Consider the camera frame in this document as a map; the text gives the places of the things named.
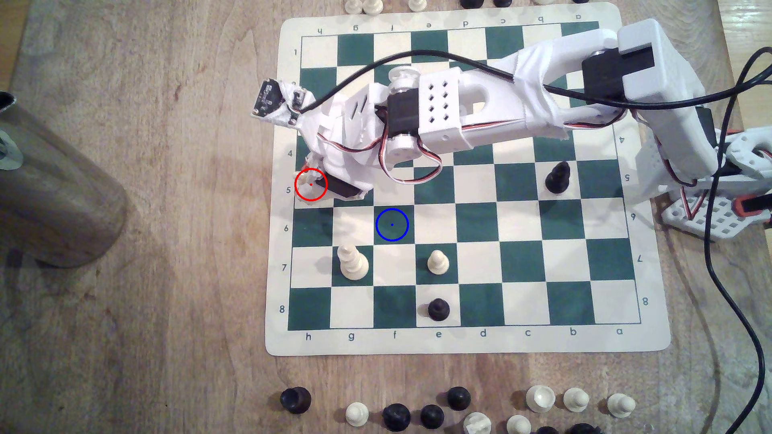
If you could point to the white knight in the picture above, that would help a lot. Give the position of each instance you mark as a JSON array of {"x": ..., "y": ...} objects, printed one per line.
[{"x": 477, "y": 424}]

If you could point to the black rook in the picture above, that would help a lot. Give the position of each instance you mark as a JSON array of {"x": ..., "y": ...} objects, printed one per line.
[{"x": 295, "y": 400}]

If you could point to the white rook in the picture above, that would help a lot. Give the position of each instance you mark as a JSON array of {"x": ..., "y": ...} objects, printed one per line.
[{"x": 540, "y": 399}]

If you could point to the wooden cylinder post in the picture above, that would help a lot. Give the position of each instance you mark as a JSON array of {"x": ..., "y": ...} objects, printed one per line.
[{"x": 54, "y": 205}]

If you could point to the tall white chess piece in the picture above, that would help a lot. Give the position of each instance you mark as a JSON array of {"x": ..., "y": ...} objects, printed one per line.
[{"x": 354, "y": 265}]

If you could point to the orange black clamp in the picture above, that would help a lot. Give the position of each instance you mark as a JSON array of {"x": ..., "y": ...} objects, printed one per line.
[{"x": 752, "y": 206}]

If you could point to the small black camera board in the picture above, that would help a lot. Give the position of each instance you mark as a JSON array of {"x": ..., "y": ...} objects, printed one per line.
[{"x": 268, "y": 99}]

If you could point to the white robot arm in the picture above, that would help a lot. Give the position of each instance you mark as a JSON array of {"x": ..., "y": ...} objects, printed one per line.
[{"x": 663, "y": 90}]

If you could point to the small white pawn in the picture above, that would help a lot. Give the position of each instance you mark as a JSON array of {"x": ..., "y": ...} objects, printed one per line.
[{"x": 310, "y": 191}]

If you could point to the red tipped gripper finger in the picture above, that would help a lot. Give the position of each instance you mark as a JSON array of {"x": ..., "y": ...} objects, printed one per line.
[
  {"x": 313, "y": 164},
  {"x": 330, "y": 185}
]

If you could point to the green white chess mat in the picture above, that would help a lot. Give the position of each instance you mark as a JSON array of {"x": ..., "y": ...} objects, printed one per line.
[{"x": 482, "y": 241}]

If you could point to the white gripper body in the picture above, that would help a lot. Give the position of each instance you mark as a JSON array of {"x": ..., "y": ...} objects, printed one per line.
[{"x": 341, "y": 190}]

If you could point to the black pawn on b5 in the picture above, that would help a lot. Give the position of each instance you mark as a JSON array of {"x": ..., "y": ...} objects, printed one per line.
[{"x": 558, "y": 181}]

